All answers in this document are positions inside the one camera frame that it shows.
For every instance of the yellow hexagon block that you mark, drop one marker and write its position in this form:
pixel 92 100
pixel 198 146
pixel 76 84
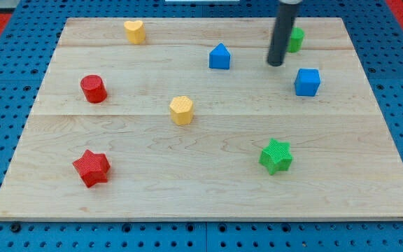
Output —
pixel 182 110

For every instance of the yellow heart block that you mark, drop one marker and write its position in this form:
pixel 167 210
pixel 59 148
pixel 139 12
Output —
pixel 135 31

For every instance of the light wooden board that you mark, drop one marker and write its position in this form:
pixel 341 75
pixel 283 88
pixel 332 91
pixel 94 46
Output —
pixel 345 165

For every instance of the blue pentagon house block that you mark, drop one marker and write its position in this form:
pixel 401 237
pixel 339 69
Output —
pixel 219 58

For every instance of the green star block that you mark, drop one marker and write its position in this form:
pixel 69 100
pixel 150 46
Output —
pixel 276 157

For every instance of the red cylinder block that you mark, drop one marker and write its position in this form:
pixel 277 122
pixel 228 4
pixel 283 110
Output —
pixel 93 88

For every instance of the blue cube block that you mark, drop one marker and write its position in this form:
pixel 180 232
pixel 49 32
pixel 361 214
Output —
pixel 307 82

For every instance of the red star block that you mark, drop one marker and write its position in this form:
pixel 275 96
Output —
pixel 92 168

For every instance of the green cylinder block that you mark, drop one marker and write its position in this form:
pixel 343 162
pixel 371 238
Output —
pixel 296 39

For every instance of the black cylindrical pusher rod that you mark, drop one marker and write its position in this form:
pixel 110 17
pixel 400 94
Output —
pixel 285 18

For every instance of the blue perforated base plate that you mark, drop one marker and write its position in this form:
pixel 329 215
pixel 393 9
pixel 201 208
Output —
pixel 27 44

